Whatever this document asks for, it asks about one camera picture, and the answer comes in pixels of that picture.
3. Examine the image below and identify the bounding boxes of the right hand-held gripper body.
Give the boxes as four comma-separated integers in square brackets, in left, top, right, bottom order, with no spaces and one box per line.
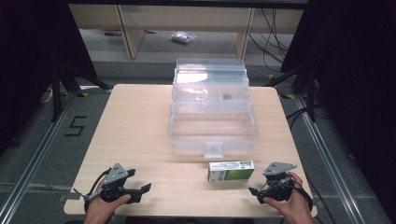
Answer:
[262,161,298,203]

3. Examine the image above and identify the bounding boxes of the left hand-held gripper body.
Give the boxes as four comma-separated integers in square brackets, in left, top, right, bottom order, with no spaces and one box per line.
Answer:
[100,162,142,205]

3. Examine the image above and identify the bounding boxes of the green and white carton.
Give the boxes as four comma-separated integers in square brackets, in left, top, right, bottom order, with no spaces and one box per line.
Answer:
[207,160,256,183]

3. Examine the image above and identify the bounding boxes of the clear plastic storage box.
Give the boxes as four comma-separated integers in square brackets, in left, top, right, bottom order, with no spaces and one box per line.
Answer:
[166,57,261,159]

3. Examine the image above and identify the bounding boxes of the person's right hand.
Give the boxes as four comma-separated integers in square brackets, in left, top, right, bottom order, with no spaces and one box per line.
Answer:
[262,171,315,224]

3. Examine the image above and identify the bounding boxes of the person's left hand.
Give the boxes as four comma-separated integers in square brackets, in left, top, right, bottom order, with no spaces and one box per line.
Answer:
[83,178,132,224]

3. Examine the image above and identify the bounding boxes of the black metal stand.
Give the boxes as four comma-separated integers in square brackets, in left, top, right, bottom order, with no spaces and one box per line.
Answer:
[264,60,318,123]
[49,61,111,123]

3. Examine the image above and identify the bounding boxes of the black curtain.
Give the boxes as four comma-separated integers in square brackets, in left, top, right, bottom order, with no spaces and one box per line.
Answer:
[279,0,396,218]
[0,0,98,157]

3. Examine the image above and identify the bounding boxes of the clear plastic bag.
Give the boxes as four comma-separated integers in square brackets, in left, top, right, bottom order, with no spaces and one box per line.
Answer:
[170,31,198,45]

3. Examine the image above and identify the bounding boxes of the beige shelf unit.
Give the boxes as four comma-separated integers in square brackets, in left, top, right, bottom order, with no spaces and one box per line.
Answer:
[68,3,305,61]

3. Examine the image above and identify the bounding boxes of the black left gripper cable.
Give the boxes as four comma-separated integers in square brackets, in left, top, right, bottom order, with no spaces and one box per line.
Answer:
[83,167,112,203]

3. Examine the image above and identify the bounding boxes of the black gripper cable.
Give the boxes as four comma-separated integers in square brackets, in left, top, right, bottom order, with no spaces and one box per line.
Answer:
[289,176,314,213]
[83,167,112,203]

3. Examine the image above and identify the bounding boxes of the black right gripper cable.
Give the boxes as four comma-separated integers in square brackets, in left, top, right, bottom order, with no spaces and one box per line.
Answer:
[289,176,314,213]

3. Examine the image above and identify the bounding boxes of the aluminium floor rail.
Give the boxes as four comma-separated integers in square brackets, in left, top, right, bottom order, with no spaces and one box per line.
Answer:
[0,92,79,224]
[293,93,366,224]

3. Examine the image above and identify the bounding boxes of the black floor cable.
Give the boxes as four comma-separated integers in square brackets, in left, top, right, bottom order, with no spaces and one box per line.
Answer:
[285,106,310,130]

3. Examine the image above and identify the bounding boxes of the white cable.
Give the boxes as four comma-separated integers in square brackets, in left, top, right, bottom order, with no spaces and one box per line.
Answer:
[39,88,54,105]

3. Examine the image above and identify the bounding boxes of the bundle of black cables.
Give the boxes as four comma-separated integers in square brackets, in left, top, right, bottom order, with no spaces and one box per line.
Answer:
[247,7,291,64]

